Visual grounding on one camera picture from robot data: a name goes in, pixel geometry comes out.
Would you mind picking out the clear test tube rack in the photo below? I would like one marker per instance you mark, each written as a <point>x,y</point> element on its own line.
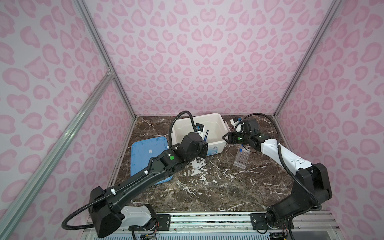
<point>241,159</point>

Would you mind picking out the blue plastic tweezers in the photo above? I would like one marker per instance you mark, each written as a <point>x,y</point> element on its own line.
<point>206,136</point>

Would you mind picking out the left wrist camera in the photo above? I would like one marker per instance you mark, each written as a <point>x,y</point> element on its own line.
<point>199,127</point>

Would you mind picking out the blue plastic bin lid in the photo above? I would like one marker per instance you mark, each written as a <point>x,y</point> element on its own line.
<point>144,159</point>

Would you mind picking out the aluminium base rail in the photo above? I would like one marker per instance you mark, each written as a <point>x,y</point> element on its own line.
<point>245,226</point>

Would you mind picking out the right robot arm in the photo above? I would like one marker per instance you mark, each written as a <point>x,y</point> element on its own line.
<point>311,186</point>

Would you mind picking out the white plastic storage bin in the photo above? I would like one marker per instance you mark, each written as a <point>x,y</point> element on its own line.
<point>215,125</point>

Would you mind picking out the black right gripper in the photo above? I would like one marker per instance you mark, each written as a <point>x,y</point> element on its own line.
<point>231,136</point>

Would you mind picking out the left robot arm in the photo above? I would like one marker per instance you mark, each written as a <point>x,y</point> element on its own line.
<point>107,214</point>

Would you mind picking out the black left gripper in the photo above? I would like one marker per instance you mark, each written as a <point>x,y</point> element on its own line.
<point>204,146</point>

